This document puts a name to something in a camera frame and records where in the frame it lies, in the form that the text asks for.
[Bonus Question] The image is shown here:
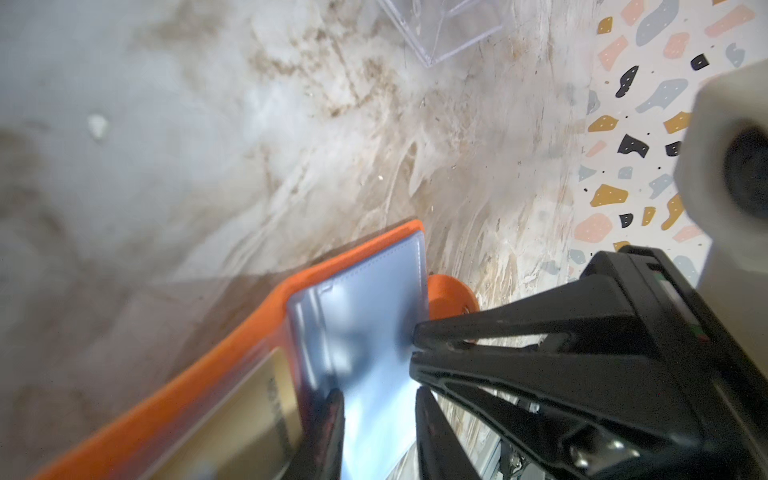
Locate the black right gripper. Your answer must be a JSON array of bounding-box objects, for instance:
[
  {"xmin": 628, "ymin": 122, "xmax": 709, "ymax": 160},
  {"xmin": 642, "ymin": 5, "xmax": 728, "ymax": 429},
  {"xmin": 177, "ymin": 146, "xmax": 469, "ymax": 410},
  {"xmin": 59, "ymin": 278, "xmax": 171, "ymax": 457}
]
[{"xmin": 410, "ymin": 246, "xmax": 767, "ymax": 479}]

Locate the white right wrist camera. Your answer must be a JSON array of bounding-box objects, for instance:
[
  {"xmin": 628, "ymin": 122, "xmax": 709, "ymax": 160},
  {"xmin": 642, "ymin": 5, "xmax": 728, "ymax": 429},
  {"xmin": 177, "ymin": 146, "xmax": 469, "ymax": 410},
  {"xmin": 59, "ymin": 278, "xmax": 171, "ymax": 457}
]
[{"xmin": 674, "ymin": 61, "xmax": 767, "ymax": 374}]

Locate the clear acrylic card display stand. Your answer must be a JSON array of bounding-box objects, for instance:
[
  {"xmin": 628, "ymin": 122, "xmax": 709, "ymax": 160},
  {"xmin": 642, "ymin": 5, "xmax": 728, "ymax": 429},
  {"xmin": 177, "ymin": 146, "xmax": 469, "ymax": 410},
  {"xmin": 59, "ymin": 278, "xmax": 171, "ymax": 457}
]
[{"xmin": 378, "ymin": 0, "xmax": 512, "ymax": 68}]

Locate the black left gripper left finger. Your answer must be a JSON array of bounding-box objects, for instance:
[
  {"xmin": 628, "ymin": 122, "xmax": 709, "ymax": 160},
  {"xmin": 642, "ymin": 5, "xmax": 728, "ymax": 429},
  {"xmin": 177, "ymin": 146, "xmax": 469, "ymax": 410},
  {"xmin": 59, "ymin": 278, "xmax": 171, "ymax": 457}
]
[{"xmin": 282, "ymin": 388, "xmax": 345, "ymax": 480}]

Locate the gold VIP card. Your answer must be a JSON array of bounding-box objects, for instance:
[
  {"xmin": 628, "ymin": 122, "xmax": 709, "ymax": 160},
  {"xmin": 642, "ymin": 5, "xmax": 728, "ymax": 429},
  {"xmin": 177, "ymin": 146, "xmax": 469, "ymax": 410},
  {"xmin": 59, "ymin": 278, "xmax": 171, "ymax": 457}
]
[{"xmin": 143, "ymin": 348, "xmax": 303, "ymax": 479}]

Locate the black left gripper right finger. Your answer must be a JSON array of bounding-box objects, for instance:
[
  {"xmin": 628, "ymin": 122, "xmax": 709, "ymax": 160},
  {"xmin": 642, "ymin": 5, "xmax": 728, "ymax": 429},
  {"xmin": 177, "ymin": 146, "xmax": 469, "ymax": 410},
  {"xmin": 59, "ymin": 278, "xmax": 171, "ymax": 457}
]
[{"xmin": 415, "ymin": 386, "xmax": 480, "ymax": 480}]

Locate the orange card wallet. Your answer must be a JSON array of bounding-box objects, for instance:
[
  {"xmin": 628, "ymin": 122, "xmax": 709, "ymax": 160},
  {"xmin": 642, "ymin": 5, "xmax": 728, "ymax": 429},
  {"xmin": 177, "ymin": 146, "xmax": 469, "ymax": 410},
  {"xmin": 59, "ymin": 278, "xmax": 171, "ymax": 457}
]
[{"xmin": 42, "ymin": 220, "xmax": 478, "ymax": 479}]

